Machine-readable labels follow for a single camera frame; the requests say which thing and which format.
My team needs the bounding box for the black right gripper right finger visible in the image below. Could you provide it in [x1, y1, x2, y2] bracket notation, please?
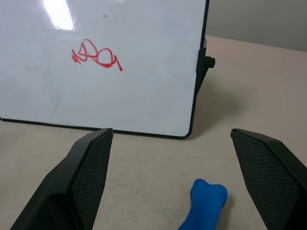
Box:
[230, 128, 307, 230]

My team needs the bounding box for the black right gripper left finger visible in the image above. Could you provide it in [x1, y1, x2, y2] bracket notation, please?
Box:
[9, 127, 114, 230]

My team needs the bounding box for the blue bone-shaped eraser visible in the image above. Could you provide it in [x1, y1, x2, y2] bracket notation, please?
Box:
[177, 178, 228, 230]

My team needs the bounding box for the black-framed whiteboard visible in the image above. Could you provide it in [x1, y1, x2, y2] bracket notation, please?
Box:
[0, 0, 210, 140]

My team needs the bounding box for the red marker scribble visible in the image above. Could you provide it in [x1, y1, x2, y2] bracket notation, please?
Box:
[71, 38, 123, 72]

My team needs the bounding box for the black whiteboard stand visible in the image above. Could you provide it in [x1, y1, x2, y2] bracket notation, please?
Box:
[193, 46, 216, 96]

